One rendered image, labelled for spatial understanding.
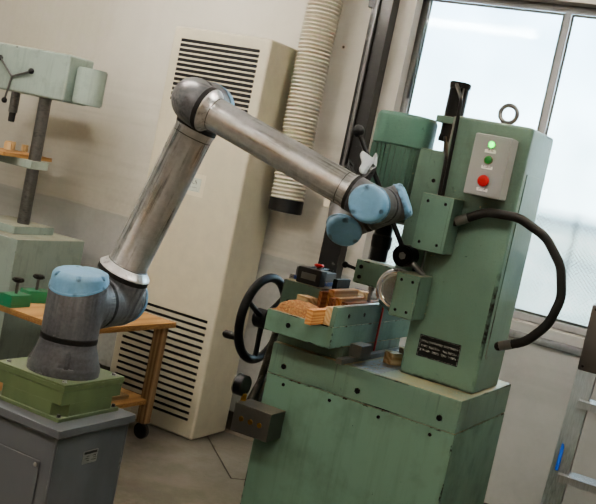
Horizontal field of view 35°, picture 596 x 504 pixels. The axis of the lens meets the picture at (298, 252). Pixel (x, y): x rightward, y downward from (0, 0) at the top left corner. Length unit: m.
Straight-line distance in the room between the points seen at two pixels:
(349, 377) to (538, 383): 1.50
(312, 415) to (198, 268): 1.72
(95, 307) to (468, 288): 0.98
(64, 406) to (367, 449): 0.80
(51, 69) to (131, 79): 0.47
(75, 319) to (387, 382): 0.83
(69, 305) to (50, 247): 2.22
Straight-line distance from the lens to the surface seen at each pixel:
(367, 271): 2.79
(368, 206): 2.23
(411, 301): 2.55
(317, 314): 2.53
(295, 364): 2.70
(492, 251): 2.58
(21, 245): 4.57
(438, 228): 2.54
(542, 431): 4.01
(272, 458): 2.77
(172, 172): 2.58
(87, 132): 5.10
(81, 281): 2.50
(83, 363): 2.54
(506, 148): 2.52
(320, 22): 4.25
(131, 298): 2.67
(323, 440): 2.68
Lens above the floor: 1.31
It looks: 5 degrees down
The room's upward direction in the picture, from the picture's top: 12 degrees clockwise
